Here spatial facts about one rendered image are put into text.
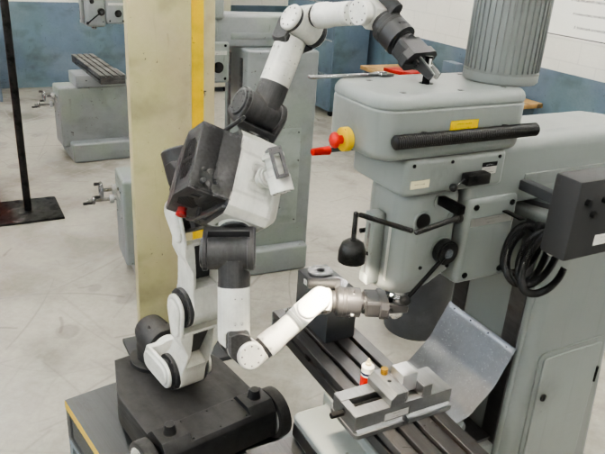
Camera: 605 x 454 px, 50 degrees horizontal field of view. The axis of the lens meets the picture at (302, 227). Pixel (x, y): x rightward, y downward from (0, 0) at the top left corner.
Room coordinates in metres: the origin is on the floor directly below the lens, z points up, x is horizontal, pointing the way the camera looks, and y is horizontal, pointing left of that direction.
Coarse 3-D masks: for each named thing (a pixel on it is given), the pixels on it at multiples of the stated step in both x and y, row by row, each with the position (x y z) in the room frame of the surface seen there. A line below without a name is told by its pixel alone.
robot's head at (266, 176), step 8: (264, 160) 1.70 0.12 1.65; (280, 160) 1.69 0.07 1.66; (264, 168) 1.72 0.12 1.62; (272, 168) 1.67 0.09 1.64; (280, 168) 1.67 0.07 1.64; (264, 176) 1.71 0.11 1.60; (272, 176) 1.67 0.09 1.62; (264, 184) 1.70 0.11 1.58; (272, 184) 1.65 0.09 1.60; (280, 184) 1.65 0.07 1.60; (288, 184) 1.65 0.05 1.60; (272, 192) 1.65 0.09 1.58; (280, 192) 1.65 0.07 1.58
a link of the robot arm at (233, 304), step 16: (224, 288) 1.55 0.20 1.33; (240, 288) 1.55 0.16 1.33; (224, 304) 1.53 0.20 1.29; (240, 304) 1.54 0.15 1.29; (224, 320) 1.52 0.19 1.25; (240, 320) 1.52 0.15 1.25; (224, 336) 1.50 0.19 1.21; (240, 336) 1.50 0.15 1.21; (240, 352) 1.47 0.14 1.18; (256, 352) 1.49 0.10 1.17
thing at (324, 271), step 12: (324, 264) 2.17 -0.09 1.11; (300, 276) 2.09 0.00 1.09; (312, 276) 2.06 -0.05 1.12; (324, 276) 2.05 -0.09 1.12; (336, 276) 2.08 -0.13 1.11; (300, 288) 2.09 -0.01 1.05; (312, 324) 2.00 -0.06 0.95; (324, 324) 1.94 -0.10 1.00; (336, 324) 1.94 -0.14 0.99; (348, 324) 1.97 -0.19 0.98; (324, 336) 1.93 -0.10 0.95; (336, 336) 1.95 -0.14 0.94; (348, 336) 1.97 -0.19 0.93
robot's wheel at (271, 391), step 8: (272, 392) 2.06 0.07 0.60; (272, 400) 2.03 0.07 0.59; (280, 400) 2.03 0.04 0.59; (280, 408) 2.00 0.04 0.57; (288, 408) 2.02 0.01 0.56; (280, 416) 1.99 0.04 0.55; (288, 416) 2.00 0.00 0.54; (280, 424) 1.98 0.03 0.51; (288, 424) 1.99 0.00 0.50; (280, 432) 1.98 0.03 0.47
